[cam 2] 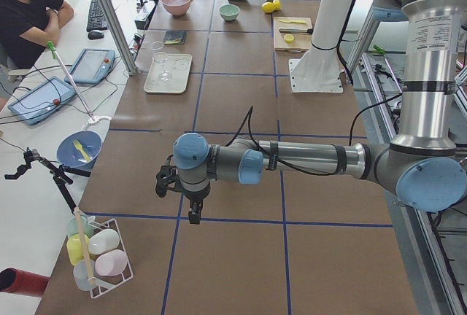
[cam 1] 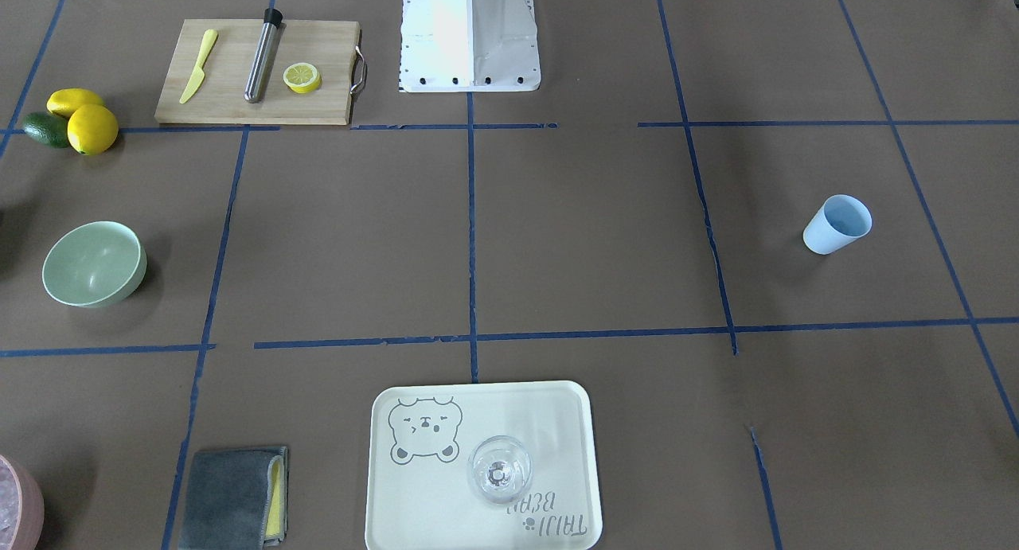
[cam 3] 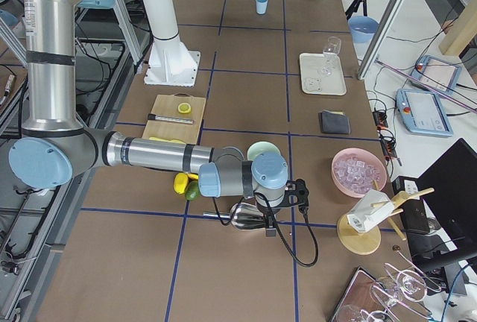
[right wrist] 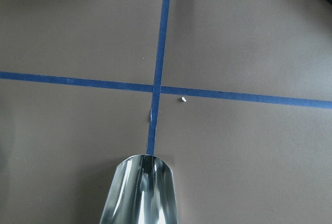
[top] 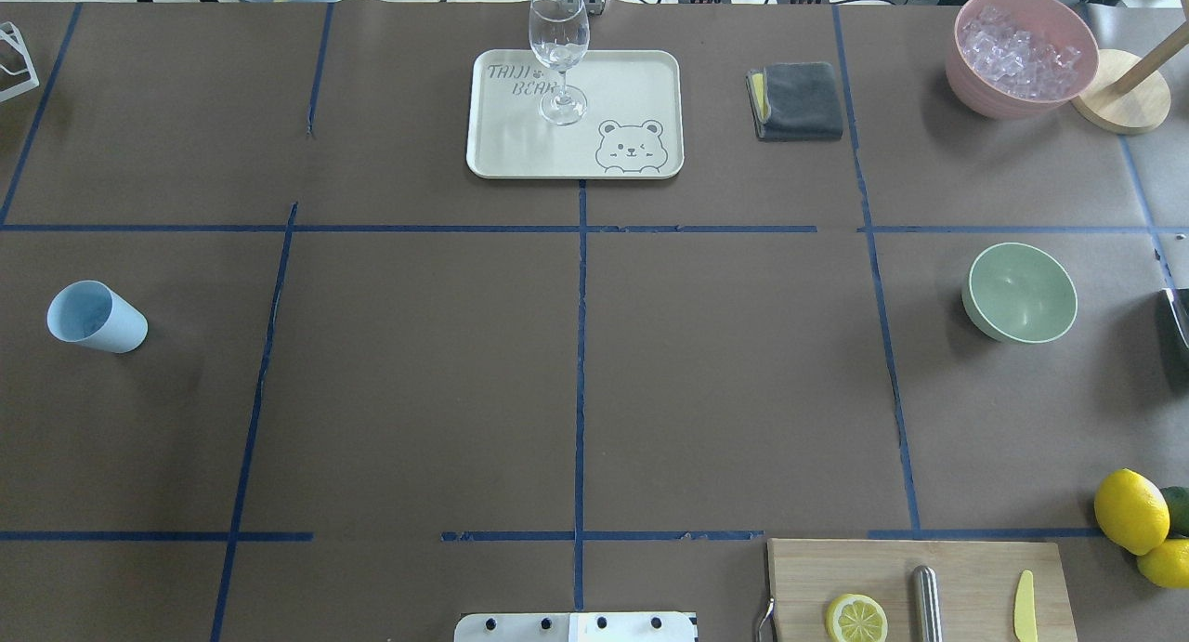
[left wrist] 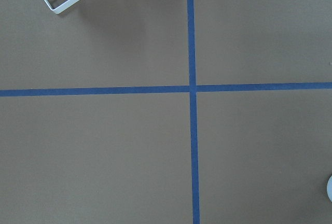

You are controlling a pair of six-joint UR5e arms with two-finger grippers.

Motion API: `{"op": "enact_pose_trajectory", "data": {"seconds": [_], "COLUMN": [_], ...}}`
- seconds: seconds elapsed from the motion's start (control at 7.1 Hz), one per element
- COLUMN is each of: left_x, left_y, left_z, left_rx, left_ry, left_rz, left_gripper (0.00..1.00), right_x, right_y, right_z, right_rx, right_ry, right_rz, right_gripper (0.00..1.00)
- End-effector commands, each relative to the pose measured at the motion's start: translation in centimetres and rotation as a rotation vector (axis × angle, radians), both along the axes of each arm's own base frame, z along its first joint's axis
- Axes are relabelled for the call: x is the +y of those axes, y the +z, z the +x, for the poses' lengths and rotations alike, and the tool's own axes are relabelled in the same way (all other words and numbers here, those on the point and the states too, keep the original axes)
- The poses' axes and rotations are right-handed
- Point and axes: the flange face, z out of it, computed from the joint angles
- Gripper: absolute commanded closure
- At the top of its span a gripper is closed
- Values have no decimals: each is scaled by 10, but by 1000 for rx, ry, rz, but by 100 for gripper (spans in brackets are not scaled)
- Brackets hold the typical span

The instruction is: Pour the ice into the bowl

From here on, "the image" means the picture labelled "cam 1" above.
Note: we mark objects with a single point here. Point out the yellow lemon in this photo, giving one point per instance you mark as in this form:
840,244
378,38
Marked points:
92,129
66,101

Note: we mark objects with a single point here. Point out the grey yellow folded cloth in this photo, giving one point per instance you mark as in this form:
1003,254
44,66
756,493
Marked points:
236,499

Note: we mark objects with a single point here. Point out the lemon half slice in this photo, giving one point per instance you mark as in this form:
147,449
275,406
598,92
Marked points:
302,78

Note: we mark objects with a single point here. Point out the green avocado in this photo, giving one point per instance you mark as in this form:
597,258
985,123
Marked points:
47,129

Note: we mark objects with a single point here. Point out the yellow lemon rear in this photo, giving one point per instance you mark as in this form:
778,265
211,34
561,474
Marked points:
66,101

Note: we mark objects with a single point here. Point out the green bowl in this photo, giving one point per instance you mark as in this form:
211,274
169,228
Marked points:
95,265

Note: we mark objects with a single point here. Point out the clear wine glass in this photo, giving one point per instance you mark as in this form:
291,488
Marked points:
501,469

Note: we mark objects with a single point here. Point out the pink bowl of ice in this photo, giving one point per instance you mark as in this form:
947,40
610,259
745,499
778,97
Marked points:
22,507

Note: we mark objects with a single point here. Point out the steel muddler black cap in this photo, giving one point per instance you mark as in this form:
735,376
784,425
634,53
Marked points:
263,59

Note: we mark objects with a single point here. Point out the light blue cup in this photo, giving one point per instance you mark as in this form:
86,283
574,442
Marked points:
841,220

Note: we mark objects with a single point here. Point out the cream bear tray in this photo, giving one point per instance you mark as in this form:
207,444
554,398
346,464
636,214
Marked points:
419,494

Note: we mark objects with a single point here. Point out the yellow plastic knife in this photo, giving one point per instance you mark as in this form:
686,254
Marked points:
198,73

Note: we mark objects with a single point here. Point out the yellow lemon front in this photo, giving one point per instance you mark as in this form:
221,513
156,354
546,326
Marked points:
92,129

